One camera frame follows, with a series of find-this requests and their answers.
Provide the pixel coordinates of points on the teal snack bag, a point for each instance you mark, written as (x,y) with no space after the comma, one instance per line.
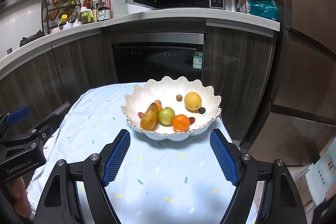
(263,8)

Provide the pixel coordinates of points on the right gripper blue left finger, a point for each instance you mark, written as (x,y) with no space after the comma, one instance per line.
(98,171)

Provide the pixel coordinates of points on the black built-in dishwasher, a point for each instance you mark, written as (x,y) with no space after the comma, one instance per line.
(154,55)

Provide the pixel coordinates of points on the brown longan in bowl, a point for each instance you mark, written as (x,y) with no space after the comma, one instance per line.
(179,97)

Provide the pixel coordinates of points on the white scalloped ceramic bowl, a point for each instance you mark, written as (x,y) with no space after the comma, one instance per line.
(166,91)

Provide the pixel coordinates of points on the black spice rack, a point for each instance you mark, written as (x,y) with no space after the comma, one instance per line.
(57,13)

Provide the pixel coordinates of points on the white plastic chair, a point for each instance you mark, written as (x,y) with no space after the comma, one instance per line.
(319,177)

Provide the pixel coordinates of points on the light blue patterned tablecloth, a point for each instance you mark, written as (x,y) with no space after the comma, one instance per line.
(158,182)

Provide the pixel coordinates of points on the large orange mandarin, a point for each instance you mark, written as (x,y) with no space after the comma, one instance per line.
(180,123)

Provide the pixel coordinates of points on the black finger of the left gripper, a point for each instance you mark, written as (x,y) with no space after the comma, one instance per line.
(48,126)

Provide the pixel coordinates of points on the dark red jujube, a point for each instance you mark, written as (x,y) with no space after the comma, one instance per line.
(192,120)

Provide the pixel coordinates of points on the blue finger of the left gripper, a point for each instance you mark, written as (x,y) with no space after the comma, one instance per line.
(16,117)

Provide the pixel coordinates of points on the green energy label sticker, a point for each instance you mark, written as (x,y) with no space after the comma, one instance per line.
(198,60)

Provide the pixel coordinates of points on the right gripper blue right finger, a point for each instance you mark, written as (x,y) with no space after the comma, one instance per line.
(241,170)

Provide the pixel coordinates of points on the brown longan with stem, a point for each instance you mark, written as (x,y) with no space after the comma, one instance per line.
(158,102)

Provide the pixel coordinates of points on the small red grape tomato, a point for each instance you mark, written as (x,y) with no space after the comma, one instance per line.
(141,115)

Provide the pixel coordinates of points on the yellow lemon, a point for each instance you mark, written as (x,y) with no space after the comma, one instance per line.
(193,101)

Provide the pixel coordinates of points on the small mandarin orange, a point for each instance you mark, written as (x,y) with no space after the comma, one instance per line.
(159,107)

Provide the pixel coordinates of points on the blueberry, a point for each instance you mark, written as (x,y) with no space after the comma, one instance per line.
(202,110)

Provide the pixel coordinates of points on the yellow brown mango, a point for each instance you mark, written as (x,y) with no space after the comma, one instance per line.
(149,118)

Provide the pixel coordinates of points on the soy sauce bottle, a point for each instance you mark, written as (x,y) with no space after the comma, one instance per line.
(103,11)

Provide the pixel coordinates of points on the left human hand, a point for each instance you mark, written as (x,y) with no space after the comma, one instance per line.
(21,205)

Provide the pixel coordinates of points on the stainless steel refrigerator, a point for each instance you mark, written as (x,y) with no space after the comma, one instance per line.
(296,118)

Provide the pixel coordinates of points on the green apple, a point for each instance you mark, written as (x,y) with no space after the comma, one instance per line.
(166,116)

